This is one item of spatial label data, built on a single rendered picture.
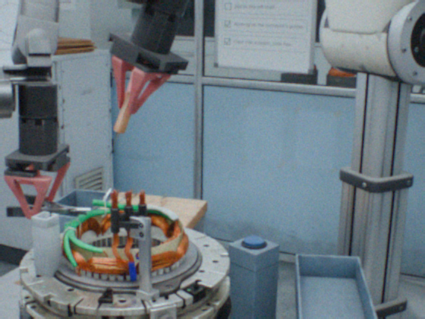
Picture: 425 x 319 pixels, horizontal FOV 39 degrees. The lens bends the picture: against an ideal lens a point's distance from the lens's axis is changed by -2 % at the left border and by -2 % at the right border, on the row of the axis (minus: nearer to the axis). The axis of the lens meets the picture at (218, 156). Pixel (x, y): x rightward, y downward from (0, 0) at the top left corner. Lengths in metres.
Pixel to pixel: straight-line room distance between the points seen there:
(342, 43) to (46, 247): 0.61
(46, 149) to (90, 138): 2.48
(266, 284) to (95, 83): 2.37
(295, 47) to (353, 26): 2.02
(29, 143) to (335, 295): 0.53
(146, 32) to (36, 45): 0.17
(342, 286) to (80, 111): 2.44
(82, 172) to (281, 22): 1.33
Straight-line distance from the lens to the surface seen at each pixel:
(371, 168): 1.13
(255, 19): 3.15
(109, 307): 0.82
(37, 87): 0.89
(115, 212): 0.78
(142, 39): 0.82
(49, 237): 0.89
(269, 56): 3.13
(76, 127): 3.28
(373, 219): 1.14
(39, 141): 0.91
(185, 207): 1.26
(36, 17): 0.93
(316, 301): 0.99
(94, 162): 3.45
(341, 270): 1.07
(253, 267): 1.14
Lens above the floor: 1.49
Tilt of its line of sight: 15 degrees down
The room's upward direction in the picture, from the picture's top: 1 degrees clockwise
